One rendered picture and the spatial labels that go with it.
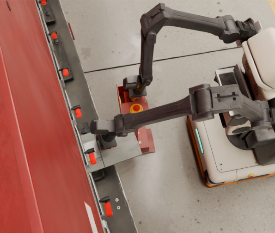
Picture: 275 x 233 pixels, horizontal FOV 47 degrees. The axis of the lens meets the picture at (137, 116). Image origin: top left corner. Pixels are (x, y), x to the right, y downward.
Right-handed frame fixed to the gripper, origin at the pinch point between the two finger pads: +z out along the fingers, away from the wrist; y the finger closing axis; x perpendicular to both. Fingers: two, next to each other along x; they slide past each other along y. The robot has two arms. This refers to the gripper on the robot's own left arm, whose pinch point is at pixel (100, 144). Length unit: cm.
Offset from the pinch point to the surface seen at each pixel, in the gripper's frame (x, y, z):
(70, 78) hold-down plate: 1.6, -44.4, 11.8
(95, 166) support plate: -3.2, 8.4, 3.7
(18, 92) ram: -54, 23, -85
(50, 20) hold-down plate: 0, -85, 12
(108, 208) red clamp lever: -13.0, 30.7, -16.4
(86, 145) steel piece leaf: -4.4, -2.3, 4.0
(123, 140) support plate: 10.3, 0.9, -3.6
